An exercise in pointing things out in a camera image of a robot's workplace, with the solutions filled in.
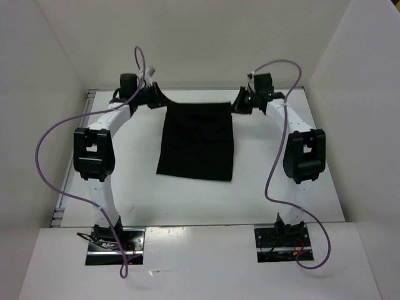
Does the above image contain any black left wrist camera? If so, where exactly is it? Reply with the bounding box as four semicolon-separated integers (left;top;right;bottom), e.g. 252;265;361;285
119;73;138;99

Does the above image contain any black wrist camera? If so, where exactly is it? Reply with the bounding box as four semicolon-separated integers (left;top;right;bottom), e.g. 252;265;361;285
253;73;274;94
119;73;138;99

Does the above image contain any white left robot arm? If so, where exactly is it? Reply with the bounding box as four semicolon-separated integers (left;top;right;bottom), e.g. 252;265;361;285
73;82;170;250

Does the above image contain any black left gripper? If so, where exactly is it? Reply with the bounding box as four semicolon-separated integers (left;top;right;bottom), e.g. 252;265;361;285
132;80;173;108

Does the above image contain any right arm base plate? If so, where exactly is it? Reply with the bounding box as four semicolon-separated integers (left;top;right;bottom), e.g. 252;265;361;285
254;222;314;263

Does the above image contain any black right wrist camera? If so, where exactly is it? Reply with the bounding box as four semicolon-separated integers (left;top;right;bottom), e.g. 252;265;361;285
253;73;274;94

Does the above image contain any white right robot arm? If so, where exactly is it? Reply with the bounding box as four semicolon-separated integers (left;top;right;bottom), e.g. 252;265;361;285
232;86;326;225

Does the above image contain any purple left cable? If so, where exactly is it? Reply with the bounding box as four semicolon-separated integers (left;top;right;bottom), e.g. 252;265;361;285
35;46;148;279

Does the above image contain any black skirt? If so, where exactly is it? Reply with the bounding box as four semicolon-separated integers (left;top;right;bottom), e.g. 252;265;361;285
156;102;234;182

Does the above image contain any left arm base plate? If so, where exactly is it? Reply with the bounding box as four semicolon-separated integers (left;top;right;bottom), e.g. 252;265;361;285
85;227;146;266

